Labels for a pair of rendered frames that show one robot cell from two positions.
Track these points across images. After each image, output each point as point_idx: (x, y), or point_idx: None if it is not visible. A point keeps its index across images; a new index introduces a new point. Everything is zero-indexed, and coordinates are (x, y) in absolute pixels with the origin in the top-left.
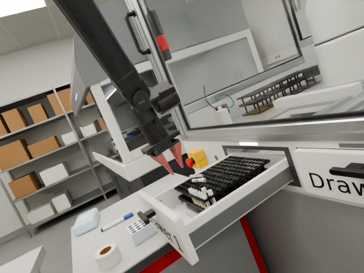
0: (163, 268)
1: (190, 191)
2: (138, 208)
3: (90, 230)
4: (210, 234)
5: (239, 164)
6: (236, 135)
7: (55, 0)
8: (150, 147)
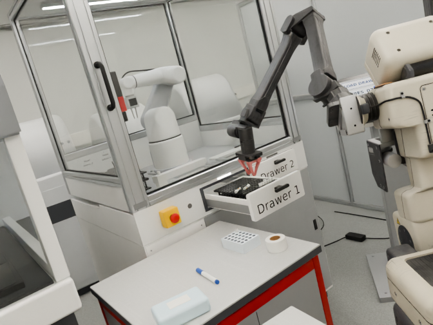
0: None
1: (263, 182)
2: (183, 275)
3: None
4: None
5: (234, 184)
6: (214, 173)
7: (287, 64)
8: (258, 151)
